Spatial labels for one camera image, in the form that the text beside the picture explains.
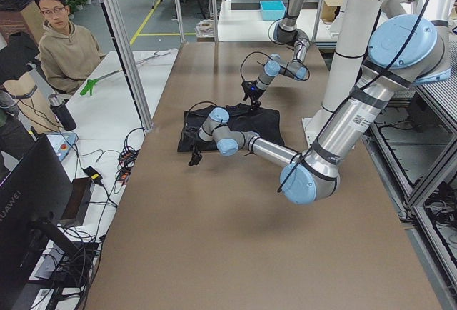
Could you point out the red black power strip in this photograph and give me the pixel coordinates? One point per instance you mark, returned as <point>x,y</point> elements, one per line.
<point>126,161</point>

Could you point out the black water bottle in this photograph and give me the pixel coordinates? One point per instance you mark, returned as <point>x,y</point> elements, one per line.
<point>58,107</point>

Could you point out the black printed t-shirt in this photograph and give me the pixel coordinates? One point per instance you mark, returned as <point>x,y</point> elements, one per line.
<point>265,122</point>

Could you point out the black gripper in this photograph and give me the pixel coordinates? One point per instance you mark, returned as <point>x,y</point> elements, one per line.
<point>193,141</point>
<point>253,94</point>

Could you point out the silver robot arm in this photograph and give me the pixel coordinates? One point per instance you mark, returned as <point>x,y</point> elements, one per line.
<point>286,33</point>
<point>384,46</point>

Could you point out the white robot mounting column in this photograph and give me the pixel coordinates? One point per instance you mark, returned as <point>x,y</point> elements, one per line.
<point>358,18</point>

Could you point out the black computer monitor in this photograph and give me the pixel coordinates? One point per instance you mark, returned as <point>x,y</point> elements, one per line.
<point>33,199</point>

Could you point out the man in beige hoodie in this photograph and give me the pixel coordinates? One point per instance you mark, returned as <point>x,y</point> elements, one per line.
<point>69,53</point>

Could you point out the aluminium cage frame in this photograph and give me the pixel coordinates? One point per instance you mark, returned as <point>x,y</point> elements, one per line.
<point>196,65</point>

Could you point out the blue plastic bin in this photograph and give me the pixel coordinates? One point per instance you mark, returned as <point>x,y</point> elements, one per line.
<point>272,10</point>

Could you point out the green grabber tool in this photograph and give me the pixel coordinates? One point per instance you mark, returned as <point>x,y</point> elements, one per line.
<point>90,83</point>

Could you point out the cardboard box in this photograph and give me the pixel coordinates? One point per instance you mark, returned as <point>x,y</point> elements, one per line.
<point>330,10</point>

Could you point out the black power adapter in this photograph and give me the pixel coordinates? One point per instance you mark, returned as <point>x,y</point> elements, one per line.
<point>93,174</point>

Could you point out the blue white teach pendant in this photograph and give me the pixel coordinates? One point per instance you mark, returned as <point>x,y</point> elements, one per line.
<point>62,143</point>

